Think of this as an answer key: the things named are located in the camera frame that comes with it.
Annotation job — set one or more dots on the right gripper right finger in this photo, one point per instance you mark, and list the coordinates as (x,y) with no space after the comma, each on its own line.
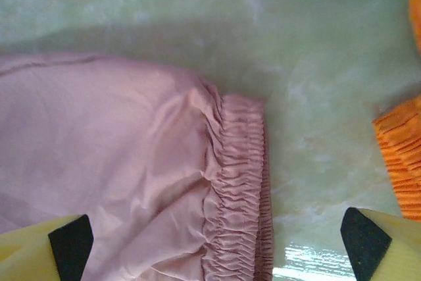
(388,251)

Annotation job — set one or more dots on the red-orange shorts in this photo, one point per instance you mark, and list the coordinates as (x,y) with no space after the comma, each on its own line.
(415,11)

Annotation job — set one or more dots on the light orange shorts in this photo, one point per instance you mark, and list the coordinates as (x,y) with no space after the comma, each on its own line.
(403,156)

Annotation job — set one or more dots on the pink shorts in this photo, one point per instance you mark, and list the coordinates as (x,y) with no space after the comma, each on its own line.
(115,149)

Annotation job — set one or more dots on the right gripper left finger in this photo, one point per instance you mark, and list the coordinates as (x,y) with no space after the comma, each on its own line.
(36,254)

